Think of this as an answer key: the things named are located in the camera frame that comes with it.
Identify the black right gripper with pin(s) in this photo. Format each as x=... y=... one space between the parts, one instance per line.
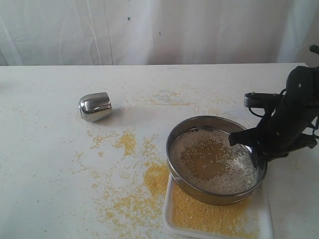
x=281 y=134

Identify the round steel mesh sieve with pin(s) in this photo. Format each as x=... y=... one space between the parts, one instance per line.
x=208 y=123

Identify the stainless steel cup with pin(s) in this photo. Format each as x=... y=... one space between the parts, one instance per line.
x=95 y=107

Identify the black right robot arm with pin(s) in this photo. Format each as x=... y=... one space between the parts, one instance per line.
x=302 y=84

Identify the rice and millet grains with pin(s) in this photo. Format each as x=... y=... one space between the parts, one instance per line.
x=205 y=159

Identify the sieved yellow millet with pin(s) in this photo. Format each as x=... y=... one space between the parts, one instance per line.
x=230 y=220

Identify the clear plastic tray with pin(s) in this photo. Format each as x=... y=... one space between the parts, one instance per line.
x=259 y=206

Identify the yellow spilled grain pile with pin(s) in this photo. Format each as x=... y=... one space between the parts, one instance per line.
x=156 y=178

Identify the white backdrop curtain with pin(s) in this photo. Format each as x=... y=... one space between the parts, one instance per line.
x=139 y=32

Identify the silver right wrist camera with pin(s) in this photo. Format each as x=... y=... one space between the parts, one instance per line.
x=261 y=100

